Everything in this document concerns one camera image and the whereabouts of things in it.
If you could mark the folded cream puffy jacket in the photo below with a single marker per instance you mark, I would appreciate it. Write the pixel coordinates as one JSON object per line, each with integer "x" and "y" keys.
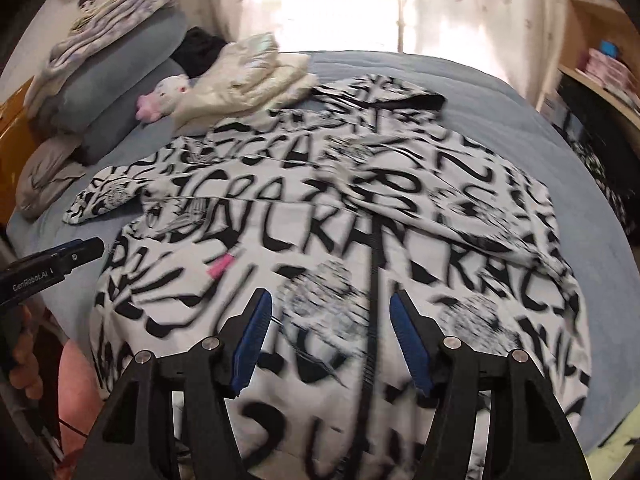
{"x": 240, "y": 80}

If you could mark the bed with blue sheet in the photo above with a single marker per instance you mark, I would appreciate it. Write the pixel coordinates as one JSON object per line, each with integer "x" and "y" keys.
{"x": 480, "y": 90}

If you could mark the beige pillow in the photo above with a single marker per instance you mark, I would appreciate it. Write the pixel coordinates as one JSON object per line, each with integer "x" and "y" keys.
{"x": 47, "y": 175}

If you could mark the black fringed cloth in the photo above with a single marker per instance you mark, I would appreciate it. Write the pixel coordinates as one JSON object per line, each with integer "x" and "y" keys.
{"x": 595, "y": 150}

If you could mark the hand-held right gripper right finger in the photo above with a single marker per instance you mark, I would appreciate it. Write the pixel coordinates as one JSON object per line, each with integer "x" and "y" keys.
{"x": 410, "y": 345}

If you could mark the pink and white plush toy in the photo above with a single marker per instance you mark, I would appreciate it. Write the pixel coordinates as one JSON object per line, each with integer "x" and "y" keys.
{"x": 167, "y": 91}

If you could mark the person's left forearm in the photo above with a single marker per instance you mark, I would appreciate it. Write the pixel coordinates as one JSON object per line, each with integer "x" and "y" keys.
{"x": 80, "y": 400}

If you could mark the stack of pink boxes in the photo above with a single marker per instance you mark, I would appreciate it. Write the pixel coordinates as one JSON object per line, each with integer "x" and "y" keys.
{"x": 607, "y": 72}

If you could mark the black and white printed jacket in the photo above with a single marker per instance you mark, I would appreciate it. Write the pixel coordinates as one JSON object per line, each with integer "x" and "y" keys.
{"x": 325, "y": 220}

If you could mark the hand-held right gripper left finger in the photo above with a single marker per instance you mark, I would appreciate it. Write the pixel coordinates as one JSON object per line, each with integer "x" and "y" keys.
{"x": 252, "y": 340}

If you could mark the wooden bookshelf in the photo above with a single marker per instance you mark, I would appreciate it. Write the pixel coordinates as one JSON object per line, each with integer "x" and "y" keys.
{"x": 595, "y": 20}

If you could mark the wooden headboard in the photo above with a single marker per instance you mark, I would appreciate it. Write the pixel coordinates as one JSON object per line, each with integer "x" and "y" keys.
{"x": 12, "y": 135}

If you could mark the sheer white curtain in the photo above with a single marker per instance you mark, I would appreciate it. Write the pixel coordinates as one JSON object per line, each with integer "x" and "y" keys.
{"x": 450, "y": 10}

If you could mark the person's left hand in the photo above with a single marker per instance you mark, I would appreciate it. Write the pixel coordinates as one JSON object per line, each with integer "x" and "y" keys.
{"x": 27, "y": 365}

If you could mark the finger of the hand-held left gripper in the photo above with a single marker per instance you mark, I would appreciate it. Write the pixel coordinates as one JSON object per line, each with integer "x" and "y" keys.
{"x": 85, "y": 251}

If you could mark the blue box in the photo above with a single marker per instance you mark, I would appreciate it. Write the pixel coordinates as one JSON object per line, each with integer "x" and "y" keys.
{"x": 607, "y": 49}

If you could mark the grey pillow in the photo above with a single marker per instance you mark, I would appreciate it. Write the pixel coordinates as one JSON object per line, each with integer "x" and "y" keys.
{"x": 115, "y": 125}
{"x": 120, "y": 65}

